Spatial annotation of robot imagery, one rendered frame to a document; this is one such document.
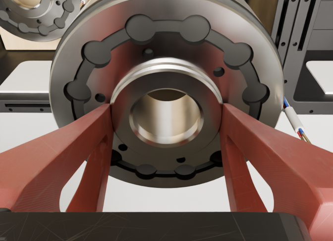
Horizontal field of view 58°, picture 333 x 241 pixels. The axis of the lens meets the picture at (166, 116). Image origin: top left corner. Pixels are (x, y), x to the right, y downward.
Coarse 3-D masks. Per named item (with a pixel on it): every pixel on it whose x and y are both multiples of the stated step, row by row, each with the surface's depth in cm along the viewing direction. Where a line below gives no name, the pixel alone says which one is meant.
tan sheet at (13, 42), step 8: (0, 32) 34; (8, 32) 34; (8, 40) 34; (16, 40) 34; (24, 40) 34; (56, 40) 34; (8, 48) 35; (16, 48) 35; (24, 48) 35; (32, 48) 35; (40, 48) 35; (48, 48) 35
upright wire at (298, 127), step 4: (284, 100) 14; (284, 104) 14; (288, 104) 14; (284, 108) 14; (288, 108) 13; (292, 108) 13; (284, 112) 13; (288, 112) 13; (292, 112) 13; (288, 116) 13; (292, 116) 13; (296, 116) 13; (292, 120) 13; (296, 120) 12; (292, 124) 12; (296, 124) 12; (300, 124) 12; (296, 128) 12; (300, 128) 12; (304, 128) 12; (296, 132) 12; (300, 132) 12; (300, 136) 12; (304, 136) 12; (304, 140) 12; (308, 140) 12
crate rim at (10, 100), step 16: (288, 0) 21; (272, 16) 22; (288, 16) 22; (272, 32) 22; (288, 32) 22; (0, 96) 27; (0, 112) 28; (16, 112) 28; (32, 112) 28; (48, 112) 28
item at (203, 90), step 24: (144, 72) 11; (168, 72) 11; (192, 72) 12; (120, 96) 12; (192, 96) 12; (216, 96) 12; (120, 120) 13; (216, 120) 13; (144, 144) 14; (168, 144) 14; (192, 144) 14
